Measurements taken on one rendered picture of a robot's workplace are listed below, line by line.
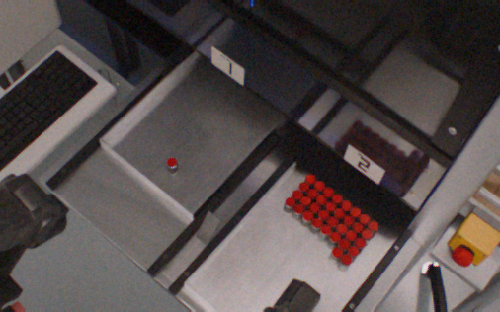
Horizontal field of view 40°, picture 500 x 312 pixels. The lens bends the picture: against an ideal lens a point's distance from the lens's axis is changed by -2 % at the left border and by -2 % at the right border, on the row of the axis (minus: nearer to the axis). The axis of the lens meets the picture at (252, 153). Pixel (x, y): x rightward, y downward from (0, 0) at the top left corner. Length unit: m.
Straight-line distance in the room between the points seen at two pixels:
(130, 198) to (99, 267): 0.91
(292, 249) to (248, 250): 0.09
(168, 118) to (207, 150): 0.11
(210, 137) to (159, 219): 0.21
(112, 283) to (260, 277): 1.01
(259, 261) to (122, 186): 0.32
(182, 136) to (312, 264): 0.39
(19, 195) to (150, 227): 0.53
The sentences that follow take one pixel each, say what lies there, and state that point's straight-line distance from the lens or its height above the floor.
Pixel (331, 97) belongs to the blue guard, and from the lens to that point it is 1.25.
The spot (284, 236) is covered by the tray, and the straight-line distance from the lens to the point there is 1.42.
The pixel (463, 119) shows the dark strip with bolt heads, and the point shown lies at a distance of 1.09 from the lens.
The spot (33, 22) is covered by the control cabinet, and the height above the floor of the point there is 0.89.
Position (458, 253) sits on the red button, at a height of 1.01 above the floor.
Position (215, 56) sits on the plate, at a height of 1.03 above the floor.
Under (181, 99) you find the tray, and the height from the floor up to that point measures 0.88.
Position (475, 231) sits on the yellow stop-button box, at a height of 1.03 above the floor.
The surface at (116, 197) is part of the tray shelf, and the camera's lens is 1.46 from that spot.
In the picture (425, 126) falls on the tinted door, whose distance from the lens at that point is 1.16.
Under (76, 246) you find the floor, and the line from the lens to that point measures 2.38.
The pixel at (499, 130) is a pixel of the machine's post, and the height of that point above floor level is 1.35.
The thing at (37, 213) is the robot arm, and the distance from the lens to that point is 0.92.
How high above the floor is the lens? 2.21
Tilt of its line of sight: 63 degrees down
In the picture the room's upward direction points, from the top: 6 degrees clockwise
